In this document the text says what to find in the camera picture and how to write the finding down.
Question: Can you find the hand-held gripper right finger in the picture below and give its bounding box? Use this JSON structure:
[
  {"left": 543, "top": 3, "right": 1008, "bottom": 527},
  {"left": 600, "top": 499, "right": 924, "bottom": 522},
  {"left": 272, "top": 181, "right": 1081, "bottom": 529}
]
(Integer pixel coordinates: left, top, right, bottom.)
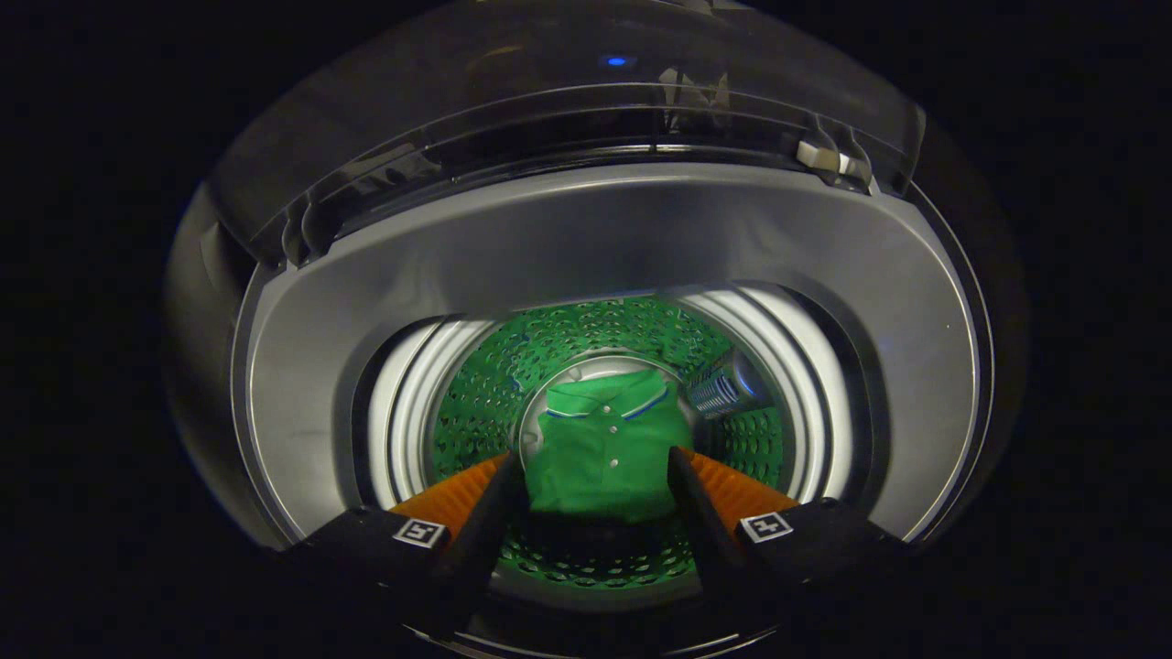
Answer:
[{"left": 667, "top": 446, "right": 917, "bottom": 632}]

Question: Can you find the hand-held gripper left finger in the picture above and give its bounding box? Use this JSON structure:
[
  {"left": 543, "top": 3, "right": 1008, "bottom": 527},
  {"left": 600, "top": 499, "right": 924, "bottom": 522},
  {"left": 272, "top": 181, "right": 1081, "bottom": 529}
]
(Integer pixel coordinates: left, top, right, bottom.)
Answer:
[{"left": 284, "top": 450, "right": 528, "bottom": 642}]

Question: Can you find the green polo shirt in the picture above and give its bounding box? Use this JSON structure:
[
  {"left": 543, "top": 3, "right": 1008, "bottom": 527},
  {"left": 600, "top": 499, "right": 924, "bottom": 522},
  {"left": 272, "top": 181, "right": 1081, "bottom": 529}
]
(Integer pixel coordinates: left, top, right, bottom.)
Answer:
[{"left": 526, "top": 369, "right": 694, "bottom": 524}]

